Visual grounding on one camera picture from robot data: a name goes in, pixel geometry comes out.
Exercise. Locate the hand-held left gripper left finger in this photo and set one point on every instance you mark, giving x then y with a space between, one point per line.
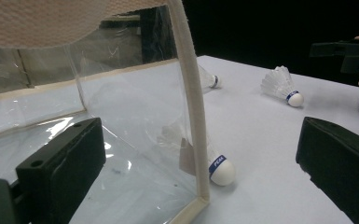
62 165

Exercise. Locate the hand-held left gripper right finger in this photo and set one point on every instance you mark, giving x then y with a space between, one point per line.
342 165

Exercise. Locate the white feather shuttlecock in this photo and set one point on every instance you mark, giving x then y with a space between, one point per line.
214 81
222 172
295 99

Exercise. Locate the clear plastic bag beige trim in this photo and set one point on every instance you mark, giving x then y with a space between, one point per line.
130 102

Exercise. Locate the black curtain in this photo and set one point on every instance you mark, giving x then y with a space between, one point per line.
276 28

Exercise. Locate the white table cover sheet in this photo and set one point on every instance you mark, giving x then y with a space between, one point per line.
261 149

